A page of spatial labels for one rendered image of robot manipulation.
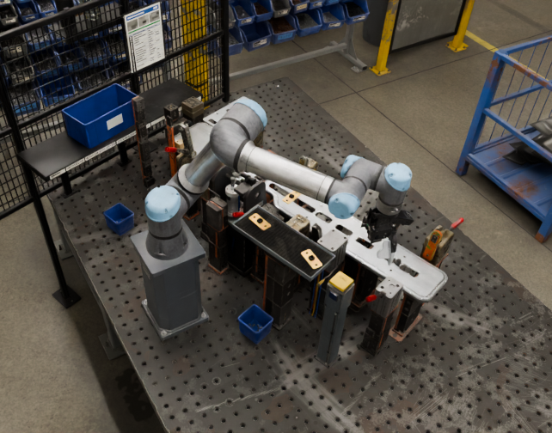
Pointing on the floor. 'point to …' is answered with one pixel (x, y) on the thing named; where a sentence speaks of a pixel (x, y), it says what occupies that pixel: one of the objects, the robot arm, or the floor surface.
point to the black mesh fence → (66, 296)
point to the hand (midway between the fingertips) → (380, 246)
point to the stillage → (522, 146)
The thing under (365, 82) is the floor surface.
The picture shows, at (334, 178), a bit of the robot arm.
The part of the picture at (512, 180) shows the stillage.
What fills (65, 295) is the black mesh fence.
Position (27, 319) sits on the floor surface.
